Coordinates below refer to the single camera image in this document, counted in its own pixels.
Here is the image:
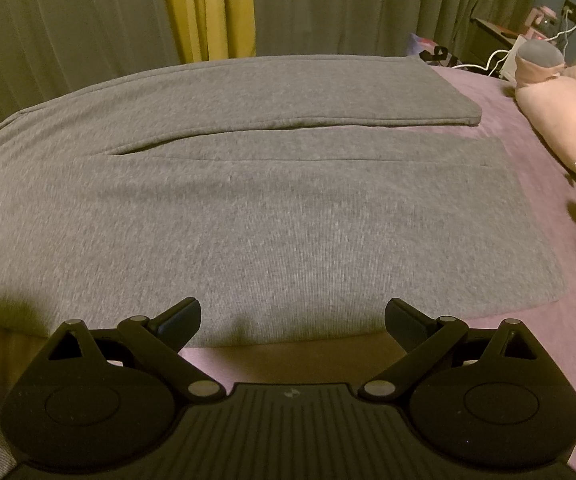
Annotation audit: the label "pink plush toy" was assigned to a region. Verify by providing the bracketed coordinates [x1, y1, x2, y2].
[514, 40, 576, 173]

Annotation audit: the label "pink device on nightstand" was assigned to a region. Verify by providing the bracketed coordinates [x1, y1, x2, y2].
[521, 6, 560, 39]

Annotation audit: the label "grey-green curtain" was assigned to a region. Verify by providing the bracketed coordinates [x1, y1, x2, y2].
[0, 0, 533, 122]

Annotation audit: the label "dark nightstand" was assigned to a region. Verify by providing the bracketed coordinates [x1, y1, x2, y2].
[462, 18, 518, 66]

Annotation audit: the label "black wall socket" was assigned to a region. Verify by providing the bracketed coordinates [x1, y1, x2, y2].
[561, 0, 576, 28]

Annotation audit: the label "white charging cable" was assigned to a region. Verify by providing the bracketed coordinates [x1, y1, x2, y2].
[449, 12, 576, 77]

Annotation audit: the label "yellow curtain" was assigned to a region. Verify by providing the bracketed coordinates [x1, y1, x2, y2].
[166, 0, 256, 63]

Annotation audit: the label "pink bed blanket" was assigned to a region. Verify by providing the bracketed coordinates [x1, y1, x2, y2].
[0, 64, 576, 474]

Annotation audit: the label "grey sweatpants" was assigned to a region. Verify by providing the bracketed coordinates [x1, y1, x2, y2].
[0, 56, 565, 346]

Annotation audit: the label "purple black bag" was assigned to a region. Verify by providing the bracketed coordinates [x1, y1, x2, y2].
[406, 32, 460, 67]

